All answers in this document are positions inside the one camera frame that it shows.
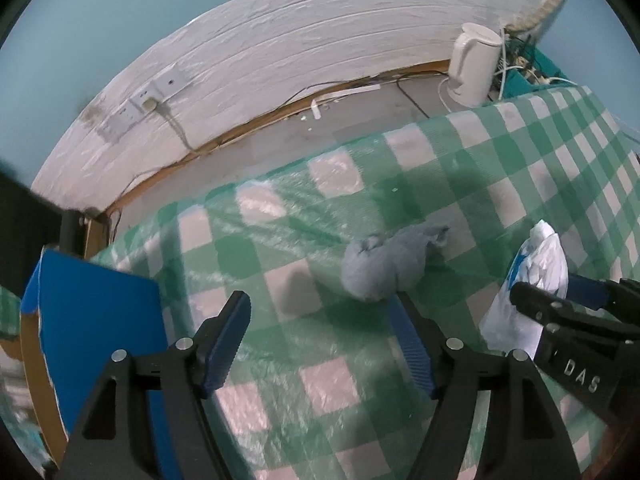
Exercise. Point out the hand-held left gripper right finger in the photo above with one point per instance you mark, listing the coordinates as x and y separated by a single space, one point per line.
410 345

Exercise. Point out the green checked plastic tablecloth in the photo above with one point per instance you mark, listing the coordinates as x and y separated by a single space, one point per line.
300 260

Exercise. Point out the white electric kettle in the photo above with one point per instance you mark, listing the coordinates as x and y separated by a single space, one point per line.
472 65

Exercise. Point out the grey sock ball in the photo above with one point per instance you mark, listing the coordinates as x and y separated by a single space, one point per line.
380 265

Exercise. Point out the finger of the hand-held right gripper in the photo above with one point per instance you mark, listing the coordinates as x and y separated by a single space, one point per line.
555 310
590 290

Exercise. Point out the cardboard box with blue edge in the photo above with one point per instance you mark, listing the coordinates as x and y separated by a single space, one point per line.
100 320

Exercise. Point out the white wall socket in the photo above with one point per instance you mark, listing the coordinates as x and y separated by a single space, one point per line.
140 97
125 117
109 132

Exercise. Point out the black cylindrical device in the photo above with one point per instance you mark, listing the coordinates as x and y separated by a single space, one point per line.
35 210

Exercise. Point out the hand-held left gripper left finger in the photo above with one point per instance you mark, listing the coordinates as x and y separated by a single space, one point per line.
227 340

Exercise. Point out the white cloth with blue print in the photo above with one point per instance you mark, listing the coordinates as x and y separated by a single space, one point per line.
540 270

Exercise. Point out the white plastic strip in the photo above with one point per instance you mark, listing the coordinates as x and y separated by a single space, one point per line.
340 96

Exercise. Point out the white power strip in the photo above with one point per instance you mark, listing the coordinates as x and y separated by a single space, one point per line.
532 72

